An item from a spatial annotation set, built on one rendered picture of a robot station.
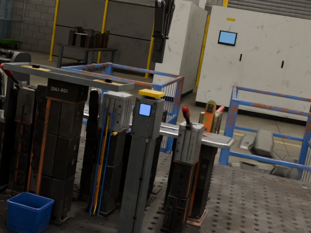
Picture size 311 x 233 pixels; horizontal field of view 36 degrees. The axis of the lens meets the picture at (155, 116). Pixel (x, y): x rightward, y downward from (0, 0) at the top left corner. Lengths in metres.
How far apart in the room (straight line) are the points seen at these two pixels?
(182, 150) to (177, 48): 8.13
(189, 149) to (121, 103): 0.26
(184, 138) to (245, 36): 8.10
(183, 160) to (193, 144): 0.06
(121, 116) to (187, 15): 8.10
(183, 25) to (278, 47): 1.89
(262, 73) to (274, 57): 0.37
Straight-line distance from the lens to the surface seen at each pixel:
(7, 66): 1.49
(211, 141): 1.61
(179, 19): 9.61
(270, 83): 9.59
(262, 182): 2.39
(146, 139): 1.36
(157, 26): 1.32
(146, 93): 1.35
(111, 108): 1.55
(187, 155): 1.51
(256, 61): 9.55
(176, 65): 9.60
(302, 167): 3.61
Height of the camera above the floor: 1.33
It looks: 10 degrees down
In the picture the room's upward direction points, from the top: 9 degrees clockwise
